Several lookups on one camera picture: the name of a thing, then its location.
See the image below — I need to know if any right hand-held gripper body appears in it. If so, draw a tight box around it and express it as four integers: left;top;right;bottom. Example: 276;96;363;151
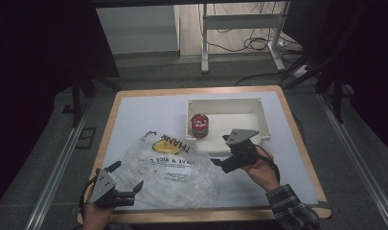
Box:
219;128;261;174

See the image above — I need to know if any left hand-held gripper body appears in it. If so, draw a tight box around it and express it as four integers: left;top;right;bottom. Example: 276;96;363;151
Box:
89;168;137;208

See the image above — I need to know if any white plastic bin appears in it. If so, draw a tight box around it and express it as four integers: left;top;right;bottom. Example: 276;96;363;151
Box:
185;97;273;157

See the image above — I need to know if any red can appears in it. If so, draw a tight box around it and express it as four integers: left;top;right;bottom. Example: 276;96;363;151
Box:
190;113;210;139

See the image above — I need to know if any clear printed plastic bag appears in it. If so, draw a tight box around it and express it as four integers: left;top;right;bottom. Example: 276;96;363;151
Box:
113;129;219;210

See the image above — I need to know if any person's right hand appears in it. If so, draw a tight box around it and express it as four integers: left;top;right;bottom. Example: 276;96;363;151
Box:
241;145;281;193

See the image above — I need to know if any person's left hand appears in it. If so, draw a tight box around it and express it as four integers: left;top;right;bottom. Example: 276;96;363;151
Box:
81;201;117;230

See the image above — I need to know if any white table mat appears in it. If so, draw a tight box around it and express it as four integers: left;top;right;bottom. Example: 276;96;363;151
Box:
99;91;320;213

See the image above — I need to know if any black stand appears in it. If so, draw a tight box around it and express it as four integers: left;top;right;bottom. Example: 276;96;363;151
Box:
315;60;356;125
70;75;123;128

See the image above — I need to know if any white power strip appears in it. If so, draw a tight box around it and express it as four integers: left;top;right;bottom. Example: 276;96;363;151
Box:
291;64;312;79

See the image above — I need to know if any dark curtain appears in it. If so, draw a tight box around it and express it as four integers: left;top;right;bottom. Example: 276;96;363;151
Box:
0;0;121;215
282;0;388;157

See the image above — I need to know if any white cabinet panel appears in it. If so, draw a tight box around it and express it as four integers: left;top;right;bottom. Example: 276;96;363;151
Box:
95;4;182;56

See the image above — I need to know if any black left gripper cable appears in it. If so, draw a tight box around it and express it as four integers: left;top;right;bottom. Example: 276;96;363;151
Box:
79;177;99;215

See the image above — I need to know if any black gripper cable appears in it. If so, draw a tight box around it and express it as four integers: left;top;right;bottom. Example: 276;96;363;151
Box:
255;145;282;185
79;177;99;215

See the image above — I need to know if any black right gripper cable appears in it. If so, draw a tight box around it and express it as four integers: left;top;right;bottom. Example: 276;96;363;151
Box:
255;145;282;185

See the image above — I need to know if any metal floor rail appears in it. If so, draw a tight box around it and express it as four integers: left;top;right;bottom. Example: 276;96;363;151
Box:
23;95;94;230
318;93;388;230

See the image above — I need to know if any tangle of black floor cables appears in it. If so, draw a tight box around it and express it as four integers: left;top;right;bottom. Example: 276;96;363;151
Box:
210;2;303;56

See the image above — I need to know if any white desk frame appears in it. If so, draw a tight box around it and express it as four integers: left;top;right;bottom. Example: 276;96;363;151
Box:
199;2;287;74

